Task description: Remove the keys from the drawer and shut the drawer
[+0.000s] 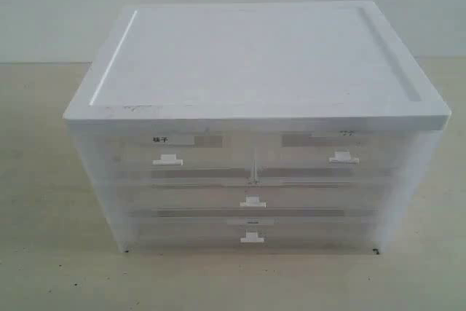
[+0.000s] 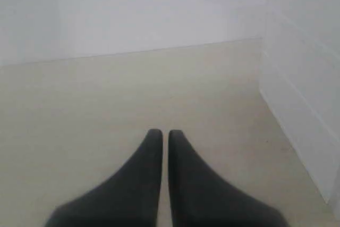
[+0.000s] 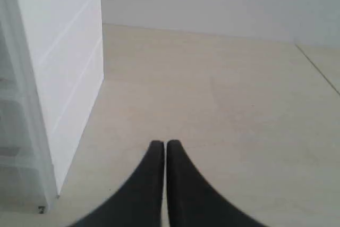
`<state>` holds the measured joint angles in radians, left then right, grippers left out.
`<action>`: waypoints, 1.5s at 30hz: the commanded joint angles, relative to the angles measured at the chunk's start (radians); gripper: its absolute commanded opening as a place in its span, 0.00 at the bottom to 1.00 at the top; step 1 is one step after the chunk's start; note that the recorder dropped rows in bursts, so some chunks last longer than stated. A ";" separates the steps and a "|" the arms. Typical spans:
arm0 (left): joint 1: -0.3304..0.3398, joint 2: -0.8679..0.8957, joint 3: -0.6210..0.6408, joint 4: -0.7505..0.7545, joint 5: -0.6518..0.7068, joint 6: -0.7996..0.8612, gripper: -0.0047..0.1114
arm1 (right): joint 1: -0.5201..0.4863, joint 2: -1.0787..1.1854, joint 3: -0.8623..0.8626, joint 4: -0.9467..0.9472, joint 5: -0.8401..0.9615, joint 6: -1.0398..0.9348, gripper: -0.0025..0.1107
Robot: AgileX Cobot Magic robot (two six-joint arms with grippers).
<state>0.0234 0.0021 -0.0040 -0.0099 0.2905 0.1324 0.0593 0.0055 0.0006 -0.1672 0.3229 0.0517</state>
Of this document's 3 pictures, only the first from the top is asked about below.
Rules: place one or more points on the small drawer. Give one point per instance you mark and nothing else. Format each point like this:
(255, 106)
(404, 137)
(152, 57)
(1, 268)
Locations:
(325, 155)
(185, 158)

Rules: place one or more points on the white translucent drawer cabinet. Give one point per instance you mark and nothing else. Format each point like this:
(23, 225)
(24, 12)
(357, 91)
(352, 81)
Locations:
(255, 69)

